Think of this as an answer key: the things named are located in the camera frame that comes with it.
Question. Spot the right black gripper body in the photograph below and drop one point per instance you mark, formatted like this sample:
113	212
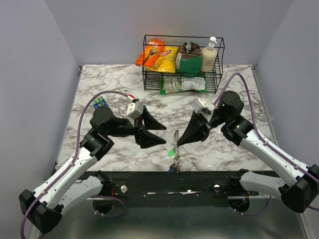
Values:
205	121

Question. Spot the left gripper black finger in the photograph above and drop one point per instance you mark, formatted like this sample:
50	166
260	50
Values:
152	140
150	122

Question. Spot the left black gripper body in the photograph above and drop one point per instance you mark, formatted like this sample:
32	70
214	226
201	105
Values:
138	123

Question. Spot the metal toothed key ring disc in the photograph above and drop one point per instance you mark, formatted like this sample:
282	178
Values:
176	157

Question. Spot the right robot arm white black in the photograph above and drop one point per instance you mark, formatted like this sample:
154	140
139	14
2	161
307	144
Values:
296	184

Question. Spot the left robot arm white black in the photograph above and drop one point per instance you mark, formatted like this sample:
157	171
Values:
45	205

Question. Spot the key with green tag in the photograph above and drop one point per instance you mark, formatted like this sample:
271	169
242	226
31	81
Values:
171	152

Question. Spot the green blue sponge pack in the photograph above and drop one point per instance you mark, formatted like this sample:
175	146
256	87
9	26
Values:
99	102

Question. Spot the green white snack bag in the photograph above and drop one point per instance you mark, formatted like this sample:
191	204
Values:
182	84

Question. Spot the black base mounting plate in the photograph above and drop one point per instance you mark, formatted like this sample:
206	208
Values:
167	190

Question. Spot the yellow chips bag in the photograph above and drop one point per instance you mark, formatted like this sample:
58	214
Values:
165	62

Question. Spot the orange razor box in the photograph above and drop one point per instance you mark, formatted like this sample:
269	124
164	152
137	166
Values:
150	54

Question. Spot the cream lotion pump bottle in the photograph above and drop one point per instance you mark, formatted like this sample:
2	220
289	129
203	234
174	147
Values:
209	54

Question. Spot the brown green coffee bag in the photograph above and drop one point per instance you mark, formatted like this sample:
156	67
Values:
188	59

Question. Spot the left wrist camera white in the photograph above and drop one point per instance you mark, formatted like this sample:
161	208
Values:
134	110

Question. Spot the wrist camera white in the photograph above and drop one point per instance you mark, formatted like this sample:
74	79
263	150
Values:
134	110
200	106

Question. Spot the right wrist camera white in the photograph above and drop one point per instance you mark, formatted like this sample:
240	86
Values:
200	106

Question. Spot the black wire shelf rack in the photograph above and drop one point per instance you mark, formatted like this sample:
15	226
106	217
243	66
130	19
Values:
152	79

